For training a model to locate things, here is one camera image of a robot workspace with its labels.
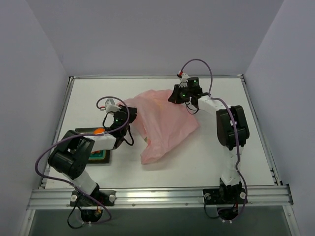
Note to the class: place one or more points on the aluminium front rail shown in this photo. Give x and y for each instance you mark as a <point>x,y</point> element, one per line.
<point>160,197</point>

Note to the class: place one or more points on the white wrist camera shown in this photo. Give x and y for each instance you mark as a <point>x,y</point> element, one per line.
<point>183,79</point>
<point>110,106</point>

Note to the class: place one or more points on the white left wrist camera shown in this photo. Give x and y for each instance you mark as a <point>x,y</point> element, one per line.
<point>110,106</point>

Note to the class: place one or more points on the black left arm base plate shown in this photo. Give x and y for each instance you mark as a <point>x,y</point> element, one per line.
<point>106,197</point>

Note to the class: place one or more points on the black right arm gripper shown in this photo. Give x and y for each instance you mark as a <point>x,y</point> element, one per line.
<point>175,96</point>

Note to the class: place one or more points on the pink plastic bag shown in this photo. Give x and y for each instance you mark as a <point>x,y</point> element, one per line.
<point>162,124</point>

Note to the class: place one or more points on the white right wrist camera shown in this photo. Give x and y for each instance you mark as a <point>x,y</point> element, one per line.
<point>183,79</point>

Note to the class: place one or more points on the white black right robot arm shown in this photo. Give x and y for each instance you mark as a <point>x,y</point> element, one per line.
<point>232,134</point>

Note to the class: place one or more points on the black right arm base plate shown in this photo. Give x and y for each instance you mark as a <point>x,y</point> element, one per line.
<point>216,196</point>

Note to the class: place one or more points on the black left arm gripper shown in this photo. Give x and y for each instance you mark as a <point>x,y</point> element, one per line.
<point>132,112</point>

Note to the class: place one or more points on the red orange fake fruit bunch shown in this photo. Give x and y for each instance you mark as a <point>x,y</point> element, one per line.
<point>96,152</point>

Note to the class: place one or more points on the green square ceramic plate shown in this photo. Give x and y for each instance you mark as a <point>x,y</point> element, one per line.
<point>104,157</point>

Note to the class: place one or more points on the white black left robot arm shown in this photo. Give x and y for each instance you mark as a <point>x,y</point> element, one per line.
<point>72,153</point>

